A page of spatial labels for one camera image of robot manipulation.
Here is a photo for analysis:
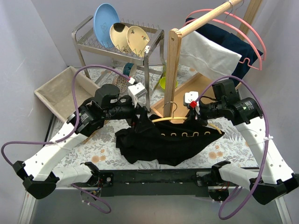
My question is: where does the floral table mat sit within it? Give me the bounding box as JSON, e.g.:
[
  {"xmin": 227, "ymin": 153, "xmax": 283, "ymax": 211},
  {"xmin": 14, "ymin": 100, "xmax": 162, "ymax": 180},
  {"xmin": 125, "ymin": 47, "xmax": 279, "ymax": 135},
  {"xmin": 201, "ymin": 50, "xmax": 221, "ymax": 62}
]
[{"xmin": 44, "ymin": 63, "xmax": 259, "ymax": 169}]

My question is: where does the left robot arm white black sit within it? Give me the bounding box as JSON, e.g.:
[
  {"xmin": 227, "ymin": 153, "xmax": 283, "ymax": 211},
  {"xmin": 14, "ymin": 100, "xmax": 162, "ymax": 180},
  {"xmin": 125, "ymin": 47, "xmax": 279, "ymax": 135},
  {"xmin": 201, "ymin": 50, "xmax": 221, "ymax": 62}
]
[{"xmin": 13, "ymin": 83, "xmax": 147, "ymax": 199}]

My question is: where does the blue plate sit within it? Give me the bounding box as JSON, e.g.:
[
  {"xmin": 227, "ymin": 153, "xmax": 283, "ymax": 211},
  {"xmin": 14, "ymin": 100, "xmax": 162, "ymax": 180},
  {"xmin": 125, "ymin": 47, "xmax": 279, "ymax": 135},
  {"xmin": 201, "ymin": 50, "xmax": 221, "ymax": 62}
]
[{"xmin": 93, "ymin": 3, "xmax": 120, "ymax": 49}]

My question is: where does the wooden clothes rack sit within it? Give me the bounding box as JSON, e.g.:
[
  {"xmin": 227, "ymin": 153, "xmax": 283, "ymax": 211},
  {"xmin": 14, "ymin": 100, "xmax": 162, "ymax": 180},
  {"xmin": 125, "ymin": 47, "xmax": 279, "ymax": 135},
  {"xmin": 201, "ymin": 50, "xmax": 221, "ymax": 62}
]
[{"xmin": 149, "ymin": 0, "xmax": 262, "ymax": 121}]

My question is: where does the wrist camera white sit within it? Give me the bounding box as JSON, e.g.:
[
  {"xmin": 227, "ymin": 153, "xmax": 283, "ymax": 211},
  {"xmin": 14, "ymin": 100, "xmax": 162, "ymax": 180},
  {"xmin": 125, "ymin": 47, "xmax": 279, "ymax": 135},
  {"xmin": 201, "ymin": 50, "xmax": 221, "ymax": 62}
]
[
  {"xmin": 128, "ymin": 82, "xmax": 148, "ymax": 108},
  {"xmin": 183, "ymin": 91, "xmax": 199, "ymax": 114}
]

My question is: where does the teal cup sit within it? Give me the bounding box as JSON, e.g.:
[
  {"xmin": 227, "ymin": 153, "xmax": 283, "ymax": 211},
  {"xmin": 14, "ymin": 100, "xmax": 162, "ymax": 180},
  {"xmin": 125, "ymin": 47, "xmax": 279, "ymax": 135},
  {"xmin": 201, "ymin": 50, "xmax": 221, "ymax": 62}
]
[{"xmin": 123, "ymin": 63, "xmax": 137, "ymax": 77}]

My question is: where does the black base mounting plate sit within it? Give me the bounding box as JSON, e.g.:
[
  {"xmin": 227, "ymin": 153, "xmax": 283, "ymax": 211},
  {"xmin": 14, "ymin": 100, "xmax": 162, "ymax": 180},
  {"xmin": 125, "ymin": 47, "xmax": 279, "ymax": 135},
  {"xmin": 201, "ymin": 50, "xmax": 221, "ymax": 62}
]
[{"xmin": 72, "ymin": 168, "xmax": 240, "ymax": 198}]

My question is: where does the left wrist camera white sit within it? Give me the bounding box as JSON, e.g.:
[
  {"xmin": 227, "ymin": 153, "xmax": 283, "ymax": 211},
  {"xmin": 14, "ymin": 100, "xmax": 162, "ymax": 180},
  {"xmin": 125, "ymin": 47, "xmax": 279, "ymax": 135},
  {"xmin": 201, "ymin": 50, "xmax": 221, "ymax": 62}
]
[{"xmin": 128, "ymin": 82, "xmax": 148, "ymax": 108}]

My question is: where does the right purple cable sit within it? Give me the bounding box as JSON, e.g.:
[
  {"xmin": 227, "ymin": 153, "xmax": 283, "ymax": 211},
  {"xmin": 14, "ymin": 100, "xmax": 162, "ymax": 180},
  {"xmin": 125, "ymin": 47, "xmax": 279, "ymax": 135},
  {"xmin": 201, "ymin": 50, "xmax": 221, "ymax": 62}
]
[{"xmin": 196, "ymin": 75, "xmax": 271, "ymax": 220}]

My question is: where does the lime green bowl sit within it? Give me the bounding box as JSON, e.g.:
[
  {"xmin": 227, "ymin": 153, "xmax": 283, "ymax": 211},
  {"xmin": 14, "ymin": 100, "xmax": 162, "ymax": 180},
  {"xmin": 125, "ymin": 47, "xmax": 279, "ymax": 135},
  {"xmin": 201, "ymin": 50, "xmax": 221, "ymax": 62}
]
[{"xmin": 159, "ymin": 77, "xmax": 166, "ymax": 90}]

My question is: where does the steel dish rack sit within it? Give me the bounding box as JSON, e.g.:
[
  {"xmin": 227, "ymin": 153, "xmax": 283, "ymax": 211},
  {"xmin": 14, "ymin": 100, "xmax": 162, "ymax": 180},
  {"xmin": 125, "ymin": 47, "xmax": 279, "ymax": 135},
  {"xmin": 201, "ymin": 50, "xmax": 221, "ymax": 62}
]
[{"xmin": 71, "ymin": 15, "xmax": 166, "ymax": 109}]

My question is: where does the pink wavy hanger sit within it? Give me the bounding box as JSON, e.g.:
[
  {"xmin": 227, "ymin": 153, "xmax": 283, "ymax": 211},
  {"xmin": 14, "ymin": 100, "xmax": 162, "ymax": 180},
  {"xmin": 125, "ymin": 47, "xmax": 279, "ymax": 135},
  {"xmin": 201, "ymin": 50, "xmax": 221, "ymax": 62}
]
[
  {"xmin": 187, "ymin": 8, "xmax": 267, "ymax": 61},
  {"xmin": 196, "ymin": 23, "xmax": 258, "ymax": 65}
]

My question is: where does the patterned red bowl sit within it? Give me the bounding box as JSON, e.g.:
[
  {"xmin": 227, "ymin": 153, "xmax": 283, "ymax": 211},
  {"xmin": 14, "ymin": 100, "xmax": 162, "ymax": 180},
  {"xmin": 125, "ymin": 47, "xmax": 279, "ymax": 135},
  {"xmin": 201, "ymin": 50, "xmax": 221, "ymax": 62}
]
[{"xmin": 112, "ymin": 75, "xmax": 128, "ymax": 88}]

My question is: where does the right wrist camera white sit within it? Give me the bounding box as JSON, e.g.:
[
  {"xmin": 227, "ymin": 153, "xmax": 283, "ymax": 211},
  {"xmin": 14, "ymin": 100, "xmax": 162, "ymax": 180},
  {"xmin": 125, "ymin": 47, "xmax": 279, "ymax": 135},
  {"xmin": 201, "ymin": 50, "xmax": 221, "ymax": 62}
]
[{"xmin": 183, "ymin": 91, "xmax": 199, "ymax": 114}]

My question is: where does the cream plate dark spot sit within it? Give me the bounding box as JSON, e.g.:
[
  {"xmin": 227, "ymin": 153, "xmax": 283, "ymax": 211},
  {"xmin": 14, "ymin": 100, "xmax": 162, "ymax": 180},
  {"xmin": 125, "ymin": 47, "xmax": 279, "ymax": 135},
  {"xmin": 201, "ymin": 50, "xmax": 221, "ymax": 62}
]
[{"xmin": 109, "ymin": 22, "xmax": 131, "ymax": 53}]

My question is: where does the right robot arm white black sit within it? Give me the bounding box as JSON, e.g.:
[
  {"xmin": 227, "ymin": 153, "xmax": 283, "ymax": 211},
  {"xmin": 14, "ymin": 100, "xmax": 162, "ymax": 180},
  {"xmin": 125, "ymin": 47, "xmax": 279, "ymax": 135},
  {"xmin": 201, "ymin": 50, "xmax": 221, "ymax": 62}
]
[{"xmin": 184, "ymin": 79, "xmax": 299, "ymax": 205}]

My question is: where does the white cloth garment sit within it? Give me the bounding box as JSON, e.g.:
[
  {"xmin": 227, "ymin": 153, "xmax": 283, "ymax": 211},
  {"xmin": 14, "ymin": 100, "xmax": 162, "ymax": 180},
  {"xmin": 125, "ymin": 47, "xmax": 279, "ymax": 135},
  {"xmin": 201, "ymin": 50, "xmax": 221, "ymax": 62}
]
[{"xmin": 179, "ymin": 31, "xmax": 242, "ymax": 81}]

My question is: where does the cream floral plate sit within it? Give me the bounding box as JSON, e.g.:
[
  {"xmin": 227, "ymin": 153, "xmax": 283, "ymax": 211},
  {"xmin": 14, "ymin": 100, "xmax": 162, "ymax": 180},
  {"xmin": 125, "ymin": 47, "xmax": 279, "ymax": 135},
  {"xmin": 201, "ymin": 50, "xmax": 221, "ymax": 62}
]
[{"xmin": 127, "ymin": 26, "xmax": 150, "ymax": 57}]

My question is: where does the yellow wavy hanger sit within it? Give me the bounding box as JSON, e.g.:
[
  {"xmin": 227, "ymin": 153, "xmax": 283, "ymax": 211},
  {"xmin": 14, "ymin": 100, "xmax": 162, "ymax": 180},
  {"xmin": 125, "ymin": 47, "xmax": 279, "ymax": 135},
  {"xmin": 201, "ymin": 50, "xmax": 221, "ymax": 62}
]
[{"xmin": 152, "ymin": 101, "xmax": 222, "ymax": 134}]

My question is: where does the black cloth garment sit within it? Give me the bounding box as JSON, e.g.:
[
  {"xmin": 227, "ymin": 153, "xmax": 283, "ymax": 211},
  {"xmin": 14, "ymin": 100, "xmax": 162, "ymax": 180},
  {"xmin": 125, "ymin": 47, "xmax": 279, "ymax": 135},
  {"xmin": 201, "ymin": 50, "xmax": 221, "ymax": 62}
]
[{"xmin": 115, "ymin": 114, "xmax": 224, "ymax": 166}]

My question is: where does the dark blue denim skirt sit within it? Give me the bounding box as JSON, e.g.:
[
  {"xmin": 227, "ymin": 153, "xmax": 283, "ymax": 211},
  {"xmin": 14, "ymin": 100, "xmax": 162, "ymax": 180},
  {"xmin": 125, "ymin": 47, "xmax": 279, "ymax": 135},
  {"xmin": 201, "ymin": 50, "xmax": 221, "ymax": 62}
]
[{"xmin": 179, "ymin": 23, "xmax": 258, "ymax": 80}]

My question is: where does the wicker laundry basket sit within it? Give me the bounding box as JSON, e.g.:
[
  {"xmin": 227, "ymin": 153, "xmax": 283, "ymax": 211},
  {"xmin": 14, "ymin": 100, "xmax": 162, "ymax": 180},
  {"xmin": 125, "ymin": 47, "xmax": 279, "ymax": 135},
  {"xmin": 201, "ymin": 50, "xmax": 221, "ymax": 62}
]
[{"xmin": 34, "ymin": 66, "xmax": 99, "ymax": 122}]

